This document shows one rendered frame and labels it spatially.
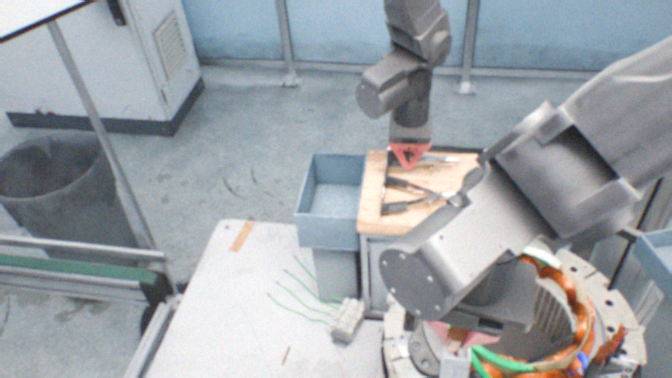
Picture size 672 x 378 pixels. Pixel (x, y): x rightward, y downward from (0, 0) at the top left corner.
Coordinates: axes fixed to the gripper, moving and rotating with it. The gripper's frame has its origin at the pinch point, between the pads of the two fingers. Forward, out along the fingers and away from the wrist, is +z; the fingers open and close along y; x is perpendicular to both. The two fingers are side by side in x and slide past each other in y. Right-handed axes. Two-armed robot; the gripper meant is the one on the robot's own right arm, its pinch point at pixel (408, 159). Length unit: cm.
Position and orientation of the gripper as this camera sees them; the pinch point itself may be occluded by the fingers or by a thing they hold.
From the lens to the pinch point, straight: 95.8
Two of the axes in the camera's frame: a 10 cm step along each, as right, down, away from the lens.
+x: 9.9, 0.6, -1.3
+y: -1.3, 7.0, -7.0
